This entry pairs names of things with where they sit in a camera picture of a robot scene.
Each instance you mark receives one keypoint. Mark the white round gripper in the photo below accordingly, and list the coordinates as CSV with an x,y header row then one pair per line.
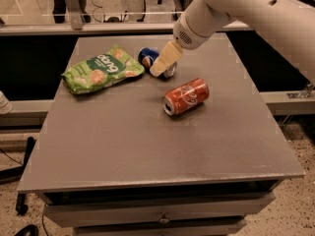
x,y
181,33

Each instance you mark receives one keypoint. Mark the blue pepsi can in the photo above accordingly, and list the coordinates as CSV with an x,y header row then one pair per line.
x,y
147,56

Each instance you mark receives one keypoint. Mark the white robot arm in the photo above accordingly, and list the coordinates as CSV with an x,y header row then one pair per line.
x,y
287,25

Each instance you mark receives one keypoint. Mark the red coca-cola can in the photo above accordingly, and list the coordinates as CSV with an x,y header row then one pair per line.
x,y
184,97

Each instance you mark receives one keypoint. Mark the green rice chip bag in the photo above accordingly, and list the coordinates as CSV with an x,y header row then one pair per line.
x,y
102,71

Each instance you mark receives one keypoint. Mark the grey drawer cabinet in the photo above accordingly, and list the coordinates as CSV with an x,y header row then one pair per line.
x,y
179,210

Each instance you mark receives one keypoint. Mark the white object at left edge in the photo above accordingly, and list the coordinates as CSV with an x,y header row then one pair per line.
x,y
5,105

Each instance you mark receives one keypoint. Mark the metal guard rail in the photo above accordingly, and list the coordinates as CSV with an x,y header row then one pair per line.
x,y
24,16

